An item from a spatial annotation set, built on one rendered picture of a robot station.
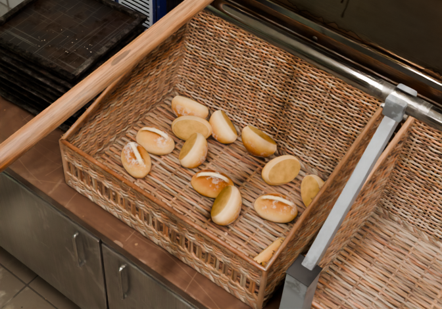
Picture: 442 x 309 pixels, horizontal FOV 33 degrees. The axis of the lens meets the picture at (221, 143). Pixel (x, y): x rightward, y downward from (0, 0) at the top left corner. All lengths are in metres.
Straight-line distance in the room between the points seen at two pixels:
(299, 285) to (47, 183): 0.79
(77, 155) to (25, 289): 0.76
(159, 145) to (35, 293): 0.73
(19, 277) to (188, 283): 0.85
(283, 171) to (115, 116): 0.42
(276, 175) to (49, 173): 0.53
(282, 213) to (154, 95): 0.47
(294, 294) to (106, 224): 0.60
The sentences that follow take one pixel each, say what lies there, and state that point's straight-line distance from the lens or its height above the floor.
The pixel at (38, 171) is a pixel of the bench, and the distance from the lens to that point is 1.79.
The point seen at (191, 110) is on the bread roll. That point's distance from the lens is 1.82.
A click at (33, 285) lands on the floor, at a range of 2.30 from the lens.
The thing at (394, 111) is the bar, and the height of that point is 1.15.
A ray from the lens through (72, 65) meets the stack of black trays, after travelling 1.74.
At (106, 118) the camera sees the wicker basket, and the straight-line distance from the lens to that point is 1.73.
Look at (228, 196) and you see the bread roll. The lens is 1.63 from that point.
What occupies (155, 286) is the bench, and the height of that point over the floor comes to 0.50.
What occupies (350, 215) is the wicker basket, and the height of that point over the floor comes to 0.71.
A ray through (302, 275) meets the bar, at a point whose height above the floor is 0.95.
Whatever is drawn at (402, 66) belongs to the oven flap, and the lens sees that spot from 1.55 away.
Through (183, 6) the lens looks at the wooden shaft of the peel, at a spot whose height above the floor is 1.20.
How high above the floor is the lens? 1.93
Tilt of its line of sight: 47 degrees down
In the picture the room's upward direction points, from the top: 4 degrees clockwise
